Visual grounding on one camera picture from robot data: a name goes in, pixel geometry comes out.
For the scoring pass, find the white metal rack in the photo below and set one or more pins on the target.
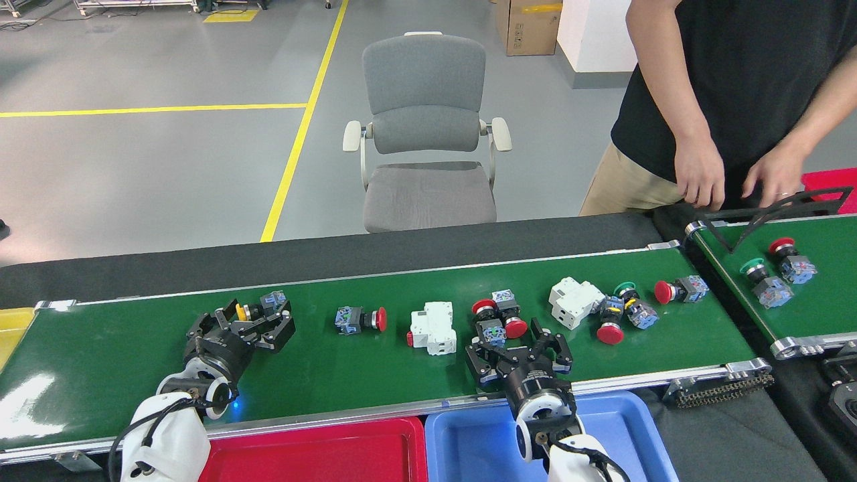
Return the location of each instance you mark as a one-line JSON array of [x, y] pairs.
[[134, 5]]

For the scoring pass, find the white circuit breaker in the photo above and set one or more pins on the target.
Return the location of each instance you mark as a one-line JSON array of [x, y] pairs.
[[432, 328], [572, 301]]

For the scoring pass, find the grey office chair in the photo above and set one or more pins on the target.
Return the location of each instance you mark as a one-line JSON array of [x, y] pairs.
[[424, 73]]

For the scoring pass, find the blue plastic tray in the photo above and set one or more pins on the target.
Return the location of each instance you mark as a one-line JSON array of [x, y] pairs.
[[469, 448]]

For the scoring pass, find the person's left forearm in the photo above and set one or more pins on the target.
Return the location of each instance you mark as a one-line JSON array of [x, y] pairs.
[[823, 107]]

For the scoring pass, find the person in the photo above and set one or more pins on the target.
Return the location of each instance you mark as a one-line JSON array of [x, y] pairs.
[[750, 67]]

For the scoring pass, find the black swivel chair base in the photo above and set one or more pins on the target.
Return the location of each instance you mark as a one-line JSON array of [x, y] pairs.
[[3, 229]]

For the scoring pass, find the yellow plastic bin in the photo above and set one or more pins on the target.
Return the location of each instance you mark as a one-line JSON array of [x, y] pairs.
[[12, 331]]

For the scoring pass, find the narrow green conveyor belt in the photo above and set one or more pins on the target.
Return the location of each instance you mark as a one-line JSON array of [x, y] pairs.
[[823, 308]]

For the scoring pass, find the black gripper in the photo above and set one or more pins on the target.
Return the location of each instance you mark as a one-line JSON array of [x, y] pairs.
[[217, 355], [539, 381]]

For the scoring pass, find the red plastic tray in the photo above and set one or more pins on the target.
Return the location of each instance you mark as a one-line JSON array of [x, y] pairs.
[[315, 455]]

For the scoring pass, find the brown cardboard box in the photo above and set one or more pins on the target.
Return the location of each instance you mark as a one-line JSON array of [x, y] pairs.
[[529, 30]]

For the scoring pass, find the person's right hand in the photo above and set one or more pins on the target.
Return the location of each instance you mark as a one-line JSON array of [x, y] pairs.
[[699, 171]]

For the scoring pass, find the long green conveyor belt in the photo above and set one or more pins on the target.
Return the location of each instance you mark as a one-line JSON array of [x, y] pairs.
[[375, 375]]

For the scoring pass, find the yellow push button switch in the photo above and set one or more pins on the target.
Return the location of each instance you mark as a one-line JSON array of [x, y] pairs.
[[271, 300]]

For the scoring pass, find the person's right forearm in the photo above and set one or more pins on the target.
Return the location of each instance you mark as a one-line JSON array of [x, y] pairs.
[[669, 73]]

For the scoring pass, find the person's left hand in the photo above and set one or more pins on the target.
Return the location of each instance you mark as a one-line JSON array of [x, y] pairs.
[[780, 171]]

